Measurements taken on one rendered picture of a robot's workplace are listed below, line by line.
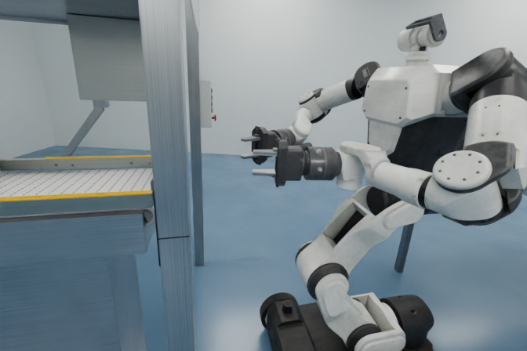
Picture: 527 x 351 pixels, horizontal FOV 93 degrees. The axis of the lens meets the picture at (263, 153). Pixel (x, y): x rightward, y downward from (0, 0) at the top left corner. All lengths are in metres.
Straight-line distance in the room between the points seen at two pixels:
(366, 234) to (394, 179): 0.34
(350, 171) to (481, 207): 0.26
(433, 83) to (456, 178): 0.32
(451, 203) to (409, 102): 0.32
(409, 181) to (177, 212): 0.46
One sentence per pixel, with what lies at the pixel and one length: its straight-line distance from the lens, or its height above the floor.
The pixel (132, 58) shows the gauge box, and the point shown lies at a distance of 0.76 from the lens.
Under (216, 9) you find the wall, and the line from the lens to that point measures 4.19.
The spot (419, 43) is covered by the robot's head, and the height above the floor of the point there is 1.32.
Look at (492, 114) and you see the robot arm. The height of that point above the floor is 1.16.
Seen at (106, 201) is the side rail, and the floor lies 0.95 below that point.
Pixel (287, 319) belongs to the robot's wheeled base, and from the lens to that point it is 1.30.
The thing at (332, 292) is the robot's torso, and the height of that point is 0.58.
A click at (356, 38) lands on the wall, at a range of 4.20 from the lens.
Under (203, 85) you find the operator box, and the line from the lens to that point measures 1.43.
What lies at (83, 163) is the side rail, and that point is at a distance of 0.91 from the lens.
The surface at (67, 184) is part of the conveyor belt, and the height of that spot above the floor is 0.92.
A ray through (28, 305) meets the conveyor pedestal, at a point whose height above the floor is 0.67.
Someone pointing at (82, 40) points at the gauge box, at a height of 1.28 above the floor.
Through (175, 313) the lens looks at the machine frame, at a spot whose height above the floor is 0.69.
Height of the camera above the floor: 1.20
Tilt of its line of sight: 16 degrees down
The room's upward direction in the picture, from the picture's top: 3 degrees clockwise
